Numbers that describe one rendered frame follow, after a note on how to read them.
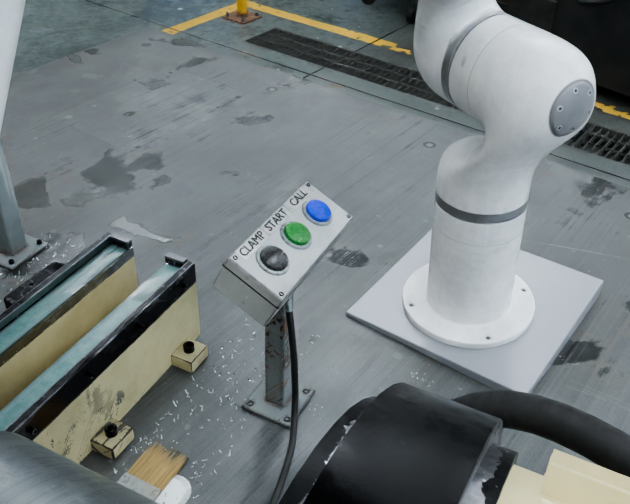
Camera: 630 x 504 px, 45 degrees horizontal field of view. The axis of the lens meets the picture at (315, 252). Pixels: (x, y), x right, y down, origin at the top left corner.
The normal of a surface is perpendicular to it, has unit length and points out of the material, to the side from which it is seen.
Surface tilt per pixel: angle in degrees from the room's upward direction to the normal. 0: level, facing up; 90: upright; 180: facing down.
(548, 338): 4
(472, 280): 92
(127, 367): 90
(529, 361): 4
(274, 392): 90
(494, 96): 86
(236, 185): 0
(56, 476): 36
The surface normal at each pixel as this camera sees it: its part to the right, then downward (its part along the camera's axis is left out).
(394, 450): 0.14, -0.90
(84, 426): 0.89, 0.29
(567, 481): -0.37, 0.05
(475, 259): -0.20, 0.60
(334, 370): 0.03, -0.80
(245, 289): -0.45, 0.52
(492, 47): -0.55, -0.43
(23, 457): 0.31, -0.95
